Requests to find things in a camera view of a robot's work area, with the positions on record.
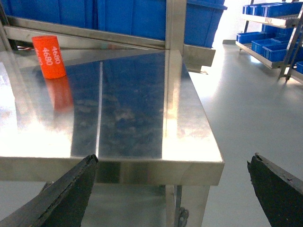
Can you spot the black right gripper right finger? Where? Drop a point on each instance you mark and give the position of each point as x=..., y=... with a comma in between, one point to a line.
x=279, y=193

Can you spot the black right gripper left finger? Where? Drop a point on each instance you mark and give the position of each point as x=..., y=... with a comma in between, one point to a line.
x=62, y=204

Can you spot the orange cylindrical capacitor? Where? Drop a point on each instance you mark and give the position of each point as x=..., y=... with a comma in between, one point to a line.
x=49, y=56

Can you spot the distant steel bin rack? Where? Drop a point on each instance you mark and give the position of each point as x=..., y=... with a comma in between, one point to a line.
x=279, y=44

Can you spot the stainless steel shelf rack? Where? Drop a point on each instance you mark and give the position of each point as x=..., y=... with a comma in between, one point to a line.
x=70, y=37

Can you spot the blue plastic bin left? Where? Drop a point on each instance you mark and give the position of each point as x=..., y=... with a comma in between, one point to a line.
x=79, y=13

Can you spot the blue plastic bin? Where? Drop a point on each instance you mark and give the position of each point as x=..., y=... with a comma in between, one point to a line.
x=143, y=18
x=202, y=20
x=79, y=13

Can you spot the blue plastic bin right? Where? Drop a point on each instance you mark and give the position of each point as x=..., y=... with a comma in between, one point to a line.
x=202, y=20

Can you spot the blue plastic bin middle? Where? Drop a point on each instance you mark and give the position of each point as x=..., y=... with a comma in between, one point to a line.
x=143, y=18

